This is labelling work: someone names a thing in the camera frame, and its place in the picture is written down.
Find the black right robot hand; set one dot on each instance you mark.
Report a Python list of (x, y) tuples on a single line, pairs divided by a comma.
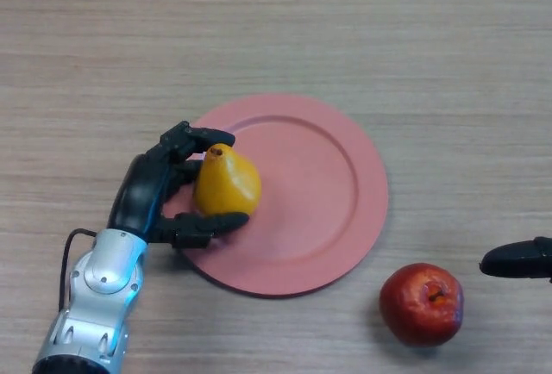
[(513, 259)]

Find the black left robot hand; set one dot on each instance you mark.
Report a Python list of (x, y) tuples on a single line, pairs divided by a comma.
[(136, 197)]

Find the yellow pear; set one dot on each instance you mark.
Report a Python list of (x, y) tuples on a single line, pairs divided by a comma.
[(226, 184)]

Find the pink round plate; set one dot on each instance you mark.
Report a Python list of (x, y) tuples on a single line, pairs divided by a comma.
[(310, 201)]

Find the red apple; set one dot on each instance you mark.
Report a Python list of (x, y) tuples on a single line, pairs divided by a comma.
[(409, 309)]

